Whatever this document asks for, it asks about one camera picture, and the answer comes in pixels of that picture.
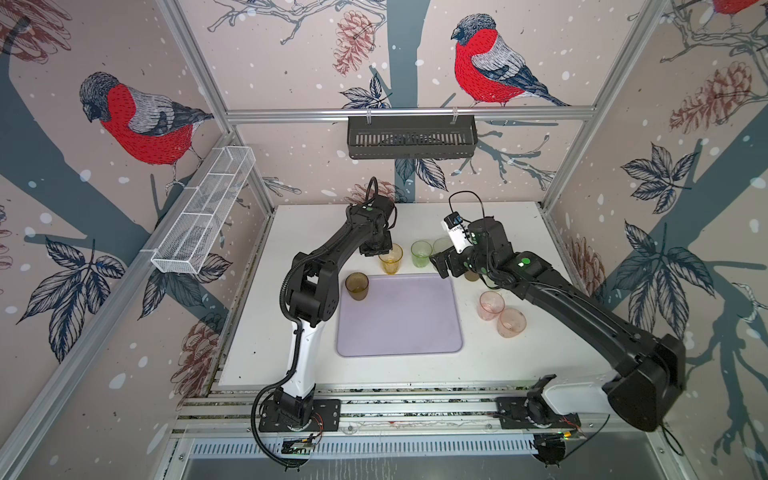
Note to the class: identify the white wire mesh basket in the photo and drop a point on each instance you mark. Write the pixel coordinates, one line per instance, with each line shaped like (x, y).
(191, 237)

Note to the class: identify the smooth green glass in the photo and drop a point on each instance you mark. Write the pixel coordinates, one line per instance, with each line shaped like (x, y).
(421, 251)

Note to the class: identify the black hanging basket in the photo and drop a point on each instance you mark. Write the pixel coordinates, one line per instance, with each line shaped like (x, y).
(411, 137)

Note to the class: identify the tall pale green textured glass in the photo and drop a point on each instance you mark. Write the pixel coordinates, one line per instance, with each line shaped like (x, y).
(442, 244)

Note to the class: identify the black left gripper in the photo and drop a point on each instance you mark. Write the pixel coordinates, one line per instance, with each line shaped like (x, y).
(365, 250)

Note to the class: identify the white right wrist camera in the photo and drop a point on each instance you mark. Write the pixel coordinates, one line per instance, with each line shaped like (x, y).
(453, 225)

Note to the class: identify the lilac plastic tray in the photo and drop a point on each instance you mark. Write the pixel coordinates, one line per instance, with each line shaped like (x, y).
(412, 314)

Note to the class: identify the pink glass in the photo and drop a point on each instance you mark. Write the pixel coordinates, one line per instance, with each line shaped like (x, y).
(490, 305)
(511, 322)

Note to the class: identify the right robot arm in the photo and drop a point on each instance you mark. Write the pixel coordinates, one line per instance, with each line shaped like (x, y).
(646, 375)

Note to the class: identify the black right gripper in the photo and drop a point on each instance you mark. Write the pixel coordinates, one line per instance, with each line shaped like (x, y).
(441, 263)

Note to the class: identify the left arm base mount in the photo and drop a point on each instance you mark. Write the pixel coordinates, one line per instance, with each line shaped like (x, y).
(289, 415)

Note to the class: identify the smooth yellow glass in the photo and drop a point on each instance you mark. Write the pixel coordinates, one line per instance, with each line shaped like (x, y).
(391, 261)

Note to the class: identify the pink glass upper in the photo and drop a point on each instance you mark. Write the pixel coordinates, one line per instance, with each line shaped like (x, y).
(490, 305)

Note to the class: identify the pink glass lower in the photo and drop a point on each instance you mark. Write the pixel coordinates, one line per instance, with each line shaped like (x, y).
(511, 322)

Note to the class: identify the amber textured glass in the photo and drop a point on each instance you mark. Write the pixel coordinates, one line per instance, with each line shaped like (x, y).
(357, 286)
(471, 276)

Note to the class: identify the horizontal aluminium rail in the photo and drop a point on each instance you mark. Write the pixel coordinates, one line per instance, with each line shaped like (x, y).
(578, 113)

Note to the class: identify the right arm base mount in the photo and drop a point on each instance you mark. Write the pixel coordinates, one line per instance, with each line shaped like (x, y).
(531, 411)

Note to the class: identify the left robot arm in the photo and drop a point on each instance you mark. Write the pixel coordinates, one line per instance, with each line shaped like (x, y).
(310, 293)

